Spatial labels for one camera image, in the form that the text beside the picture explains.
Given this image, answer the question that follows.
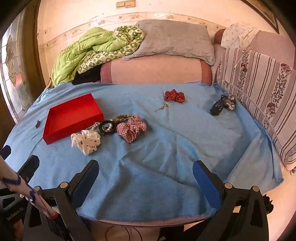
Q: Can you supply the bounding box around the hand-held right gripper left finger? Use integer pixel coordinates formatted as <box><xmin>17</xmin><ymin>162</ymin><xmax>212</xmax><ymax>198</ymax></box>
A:
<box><xmin>23</xmin><ymin>159</ymin><xmax>100</xmax><ymax>241</ymax></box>

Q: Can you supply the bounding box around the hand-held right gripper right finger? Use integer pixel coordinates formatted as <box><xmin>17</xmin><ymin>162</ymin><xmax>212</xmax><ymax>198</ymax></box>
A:
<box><xmin>193</xmin><ymin>160</ymin><xmax>270</xmax><ymax>241</ymax></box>

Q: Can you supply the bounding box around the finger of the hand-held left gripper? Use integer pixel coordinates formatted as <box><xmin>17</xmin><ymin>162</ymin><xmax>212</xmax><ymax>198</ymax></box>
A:
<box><xmin>17</xmin><ymin>155</ymin><xmax>40</xmax><ymax>183</ymax></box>
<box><xmin>0</xmin><ymin>145</ymin><xmax>11</xmax><ymax>160</ymax></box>

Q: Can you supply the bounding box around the white spotted scrunchie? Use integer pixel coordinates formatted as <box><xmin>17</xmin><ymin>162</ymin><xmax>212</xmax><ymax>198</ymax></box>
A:
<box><xmin>70</xmin><ymin>130</ymin><xmax>102</xmax><ymax>155</ymax></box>

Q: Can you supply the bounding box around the white pearl necklace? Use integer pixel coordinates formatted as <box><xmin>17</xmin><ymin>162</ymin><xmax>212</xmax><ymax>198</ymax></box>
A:
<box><xmin>84</xmin><ymin>122</ymin><xmax>114</xmax><ymax>133</ymax></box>

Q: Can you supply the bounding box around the black scrunchie with bead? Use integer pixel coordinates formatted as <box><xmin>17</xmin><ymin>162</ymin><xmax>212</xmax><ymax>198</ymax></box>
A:
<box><xmin>99</xmin><ymin>120</ymin><xmax>117</xmax><ymax>135</ymax></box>

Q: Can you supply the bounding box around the red cardboard box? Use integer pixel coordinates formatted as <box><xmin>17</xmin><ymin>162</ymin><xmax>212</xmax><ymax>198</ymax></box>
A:
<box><xmin>42</xmin><ymin>93</ymin><xmax>104</xmax><ymax>145</ymax></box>

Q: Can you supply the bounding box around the red plaid scrunchie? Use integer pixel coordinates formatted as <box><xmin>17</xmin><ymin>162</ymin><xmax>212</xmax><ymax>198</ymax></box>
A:
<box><xmin>116</xmin><ymin>115</ymin><xmax>147</xmax><ymax>143</ymax></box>

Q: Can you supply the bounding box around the leopard print scrunchie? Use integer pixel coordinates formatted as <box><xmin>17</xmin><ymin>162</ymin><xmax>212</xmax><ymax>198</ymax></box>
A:
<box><xmin>111</xmin><ymin>114</ymin><xmax>132</xmax><ymax>123</ymax></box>

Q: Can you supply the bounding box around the blue blanket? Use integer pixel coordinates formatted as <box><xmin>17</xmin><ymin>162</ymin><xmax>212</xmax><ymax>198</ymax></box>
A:
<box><xmin>3</xmin><ymin>82</ymin><xmax>284</xmax><ymax>219</ymax></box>

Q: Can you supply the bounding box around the black lace scrunchie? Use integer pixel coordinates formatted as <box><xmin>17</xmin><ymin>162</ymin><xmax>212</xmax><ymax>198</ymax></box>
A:
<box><xmin>210</xmin><ymin>95</ymin><xmax>226</xmax><ymax>116</ymax></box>

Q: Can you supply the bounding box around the stained glass door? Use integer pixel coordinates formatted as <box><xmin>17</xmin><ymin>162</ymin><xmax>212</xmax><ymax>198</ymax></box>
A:
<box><xmin>0</xmin><ymin>11</ymin><xmax>44</xmax><ymax>123</ymax></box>

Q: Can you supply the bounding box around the grey floral scrunchie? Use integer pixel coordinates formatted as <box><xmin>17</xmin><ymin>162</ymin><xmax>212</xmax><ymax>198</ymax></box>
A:
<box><xmin>222</xmin><ymin>95</ymin><xmax>236</xmax><ymax>111</ymax></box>

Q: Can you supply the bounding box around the red polka dot scrunchie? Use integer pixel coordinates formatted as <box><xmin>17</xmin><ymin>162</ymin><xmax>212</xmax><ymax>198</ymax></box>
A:
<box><xmin>164</xmin><ymin>89</ymin><xmax>186</xmax><ymax>103</ymax></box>

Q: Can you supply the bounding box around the black cloth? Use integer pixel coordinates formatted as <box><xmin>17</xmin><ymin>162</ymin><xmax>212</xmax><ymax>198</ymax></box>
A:
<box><xmin>72</xmin><ymin>67</ymin><xmax>102</xmax><ymax>85</ymax></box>

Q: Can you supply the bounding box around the striped floral cushion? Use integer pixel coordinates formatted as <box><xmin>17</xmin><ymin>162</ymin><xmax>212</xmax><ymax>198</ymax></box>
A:
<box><xmin>215</xmin><ymin>47</ymin><xmax>296</xmax><ymax>171</ymax></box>

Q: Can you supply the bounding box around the green quilt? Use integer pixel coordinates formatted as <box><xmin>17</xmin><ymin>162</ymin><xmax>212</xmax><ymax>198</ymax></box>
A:
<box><xmin>50</xmin><ymin>25</ymin><xmax>145</xmax><ymax>87</ymax></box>

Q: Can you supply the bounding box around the pink sofa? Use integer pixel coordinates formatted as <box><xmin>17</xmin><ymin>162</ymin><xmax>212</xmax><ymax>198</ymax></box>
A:
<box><xmin>100</xmin><ymin>28</ymin><xmax>296</xmax><ymax>85</ymax></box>

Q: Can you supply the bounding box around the grey pillow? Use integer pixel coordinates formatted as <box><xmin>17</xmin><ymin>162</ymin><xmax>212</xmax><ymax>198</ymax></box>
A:
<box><xmin>122</xmin><ymin>19</ymin><xmax>216</xmax><ymax>66</ymax></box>

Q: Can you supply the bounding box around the white floral pillow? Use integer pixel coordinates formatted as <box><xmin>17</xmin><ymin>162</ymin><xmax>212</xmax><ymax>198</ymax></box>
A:
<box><xmin>220</xmin><ymin>22</ymin><xmax>260</xmax><ymax>49</ymax></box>

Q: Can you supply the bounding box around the red white blue wrist strap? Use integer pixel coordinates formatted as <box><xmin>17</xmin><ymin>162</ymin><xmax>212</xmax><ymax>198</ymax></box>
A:
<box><xmin>0</xmin><ymin>154</ymin><xmax>58</xmax><ymax>219</ymax></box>

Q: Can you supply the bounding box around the beige light switch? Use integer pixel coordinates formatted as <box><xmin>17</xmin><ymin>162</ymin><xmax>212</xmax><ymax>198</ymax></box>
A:
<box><xmin>116</xmin><ymin>0</ymin><xmax>136</xmax><ymax>8</ymax></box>

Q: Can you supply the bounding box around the dark picture frame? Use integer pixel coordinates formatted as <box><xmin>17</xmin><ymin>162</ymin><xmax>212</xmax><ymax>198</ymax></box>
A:
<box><xmin>240</xmin><ymin>0</ymin><xmax>279</xmax><ymax>34</ymax></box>

